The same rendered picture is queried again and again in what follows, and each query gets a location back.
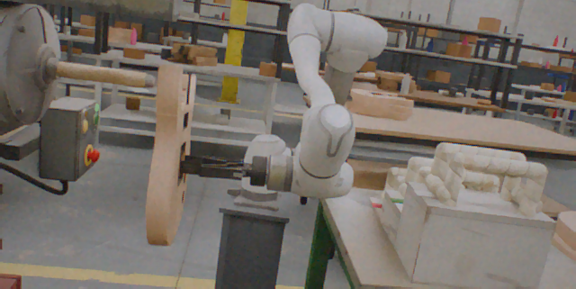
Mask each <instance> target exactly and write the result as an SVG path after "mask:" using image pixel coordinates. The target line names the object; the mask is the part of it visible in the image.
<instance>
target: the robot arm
mask: <svg viewBox="0 0 576 289"><path fill-rule="evenodd" d="M288 42H289V46H290V53H291V56H292V62H293V65H294V68H295V73H296V76H297V80H298V82H299V85H300V87H301V89H302V90H303V91H304V92H305V93H306V94H307V95H308V96H309V97H310V99H311V108H310V109H309V110H308V111H307V112H306V113H305V114H304V115H303V117H302V127H301V138H300V143H299V144H298V146H297V147H295V149H290V148H287V147H285V143H284V142H283V140H282V139H280V138H278V137H277V136H275V135H271V134H261V135H257V137H256V138H255V139H254V140H253V141H252V142H251V144H250V146H249V147H248V149H247V153H246V156H245V159H244V160H243V159H234V158H221V157H213V156H208V155H206V156H204V157H202V156H194V155H186V154H185V157H184V160H181V166H180V174H187V175H196V176H199V177H206V178H219V179H237V180H242V184H241V186H240V187H228V190H227V194H230V195H233V196H236V197H237V198H236V199H235V200H234V202H233V204H234V205H237V206H246V207H253V208H257V209H264V210H269V211H272V212H279V205H278V204H279V199H280V198H281V197H282V193H280V192H285V193H287V192H289V193H293V194H297V195H299V196H304V197H309V198H321V199H329V198H337V197H341V196H345V195H347V194H348V193H349V192H350V190H351V188H352V185H353V183H354V170H353V168H352V167H351V166H350V165H348V164H347V163H346V162H345V161H346V160H347V157H348V155H349V153H350V150H351V148H352V146H353V144H354V141H355V137H356V122H355V119H354V116H353V114H352V113H351V112H349V111H348V110H347V108H346V107H344V106H345V104H346V101H347V97H348V94H349V91H350V88H351V85H352V83H353V80H354V78H355V75H356V71H357V70H358V69H360V68H361V67H362V66H363V64H364V63H365V62H366V61H367V60H368V59H374V58H375V57H377V56H379V55H380V54H381V53H382V51H383V49H384V48H385V44H386V31H385V29H384V28H383V27H382V26H381V25H380V24H379V23H378V22H377V21H375V20H373V19H371V18H369V17H366V16H363V15H360V14H347V13H334V12H328V11H323V10H320V9H318V8H317V7H316V6H314V5H311V4H306V3H305V4H300V5H297V6H296V7H295V8H294V9H293V11H292V14H291V15H290V21H289V24H288ZM321 51H325V52H326V59H327V62H328V64H327V68H326V71H325V75H324V77H323V80H322V79H321V78H320V76H319V62H320V52H321Z"/></svg>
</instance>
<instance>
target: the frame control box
mask: <svg viewBox="0 0 576 289"><path fill-rule="evenodd" d="M95 103H98V102H97V101H95V100H89V99H82V98H75V97H67V96H65V97H63V98H61V99H58V100H57V101H54V102H52V103H51V105H50V107H49V110H48V111H47V112H46V113H45V114H44V115H43V116H42V118H40V162H39V178H40V179H57V180H60V183H62V185H63V189H62V190H60V189H57V188H55V187H52V186H50V185H47V184H45V183H43V182H41V181H40V180H38V179H34V178H32V177H30V176H29V175H27V174H25V173H23V172H22V171H20V170H18V169H16V168H14V167H11V166H9V165H7V164H5V163H3V162H0V168H1V169H3V170H4V171H7V172H9V173H11V174H13V175H15V176H18V177H20V178H21V179H24V180H26V181H28V182H30V183H31V184H33V185H36V186H38V187H39V188H41V189H43V190H45V191H47V192H50V193H52V194H56V195H63V194H66V193H67V191H68V181H73V182H75V181H77V179H79V178H80V177H81V176H83V175H84V174H85V173H86V172H87V171H88V170H89V169H90V168H91V167H93V166H94V165H95V163H93V162H92V159H91V158H87V154H88V151H93V150H94V149H96V139H97V124H95V115H96V114H98V111H97V113H95ZM98 107H99V104H98ZM85 109H87V111H88V115H87V117H86V118H85V119H84V117H83V111H84V110H85ZM85 121H88V129H87V131H86V132H84V124H85Z"/></svg>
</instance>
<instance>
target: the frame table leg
mask: <svg viewBox="0 0 576 289"><path fill-rule="evenodd" d="M322 207H323V204H322V202H321V200H320V199H319V208H318V212H317V218H316V223H315V229H314V234H313V240H312V245H311V250H310V260H309V265H308V270H307V275H306V280H305V286H304V289H323V285H324V281H325V276H326V271H327V266H328V261H329V252H330V246H331V242H332V238H331V236H330V234H329V229H328V227H327V224H326V222H325V220H324V217H323V213H322Z"/></svg>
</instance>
